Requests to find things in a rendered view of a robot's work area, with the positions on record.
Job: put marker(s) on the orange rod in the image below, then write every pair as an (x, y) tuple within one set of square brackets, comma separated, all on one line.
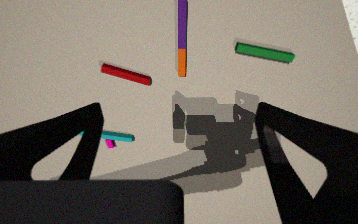
[(181, 62)]

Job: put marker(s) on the red rod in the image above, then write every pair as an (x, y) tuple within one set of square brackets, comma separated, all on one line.
[(125, 74)]

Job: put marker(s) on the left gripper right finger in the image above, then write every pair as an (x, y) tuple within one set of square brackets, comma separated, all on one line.
[(336, 202)]

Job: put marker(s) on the turquoise rod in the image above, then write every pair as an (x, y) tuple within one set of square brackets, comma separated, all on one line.
[(117, 136)]

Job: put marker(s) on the short magenta block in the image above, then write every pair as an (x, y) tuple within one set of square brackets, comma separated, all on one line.
[(110, 143)]

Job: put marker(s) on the purple rod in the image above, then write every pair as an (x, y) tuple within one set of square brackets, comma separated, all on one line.
[(181, 24)]

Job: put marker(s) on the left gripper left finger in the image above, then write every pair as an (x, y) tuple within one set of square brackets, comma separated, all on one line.
[(22, 148)]

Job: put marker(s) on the green rod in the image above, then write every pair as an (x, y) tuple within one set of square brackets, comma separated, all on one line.
[(264, 52)]

